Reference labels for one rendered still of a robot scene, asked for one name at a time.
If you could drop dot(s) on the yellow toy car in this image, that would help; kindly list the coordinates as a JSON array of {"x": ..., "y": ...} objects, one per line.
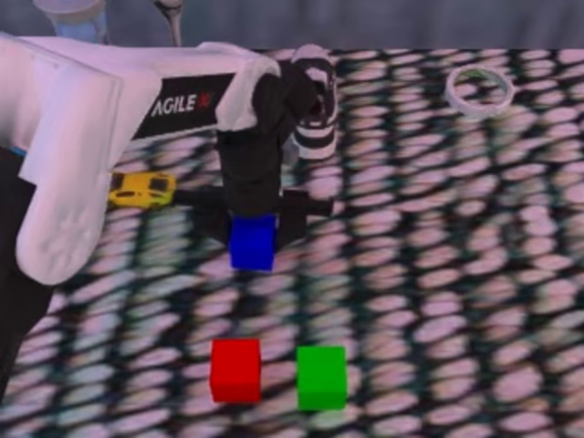
[{"x": 142, "y": 189}]

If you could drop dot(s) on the red cube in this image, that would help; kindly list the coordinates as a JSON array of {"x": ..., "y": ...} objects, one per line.
[{"x": 235, "y": 370}]

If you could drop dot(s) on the clear glass stem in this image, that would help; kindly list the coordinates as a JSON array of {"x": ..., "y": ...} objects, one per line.
[{"x": 170, "y": 18}]

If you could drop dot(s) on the pale blue cup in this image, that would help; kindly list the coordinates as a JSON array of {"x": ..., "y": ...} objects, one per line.
[{"x": 75, "y": 18}]

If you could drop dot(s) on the white tape roll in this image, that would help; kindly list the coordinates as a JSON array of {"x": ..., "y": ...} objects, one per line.
[{"x": 480, "y": 90}]

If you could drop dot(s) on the blue cube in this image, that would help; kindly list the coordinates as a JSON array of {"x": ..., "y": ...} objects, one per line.
[{"x": 252, "y": 242}]

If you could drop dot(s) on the black white striped shoe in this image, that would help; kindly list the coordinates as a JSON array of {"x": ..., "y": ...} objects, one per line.
[{"x": 317, "y": 114}]

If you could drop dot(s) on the green cube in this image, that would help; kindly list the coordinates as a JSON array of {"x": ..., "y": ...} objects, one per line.
[{"x": 321, "y": 378}]

